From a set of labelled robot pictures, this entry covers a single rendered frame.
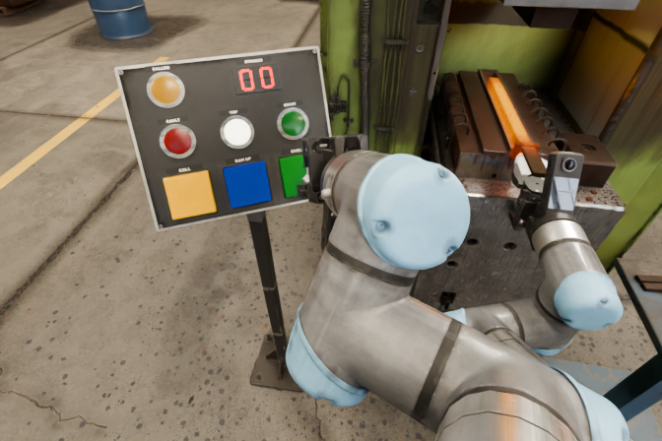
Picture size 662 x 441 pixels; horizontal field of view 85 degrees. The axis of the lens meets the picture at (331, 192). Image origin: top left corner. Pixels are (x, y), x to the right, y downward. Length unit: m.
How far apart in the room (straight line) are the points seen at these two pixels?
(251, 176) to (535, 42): 0.94
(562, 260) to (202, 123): 0.60
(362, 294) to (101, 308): 1.74
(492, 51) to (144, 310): 1.68
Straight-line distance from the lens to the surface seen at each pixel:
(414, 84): 0.90
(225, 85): 0.67
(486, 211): 0.87
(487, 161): 0.86
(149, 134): 0.68
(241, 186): 0.67
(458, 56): 1.25
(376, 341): 0.27
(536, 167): 0.78
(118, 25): 5.11
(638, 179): 1.21
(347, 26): 0.86
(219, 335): 1.67
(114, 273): 2.05
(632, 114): 1.08
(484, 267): 1.02
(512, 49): 1.28
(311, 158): 0.43
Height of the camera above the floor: 1.43
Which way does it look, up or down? 41 degrees down
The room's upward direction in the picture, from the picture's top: straight up
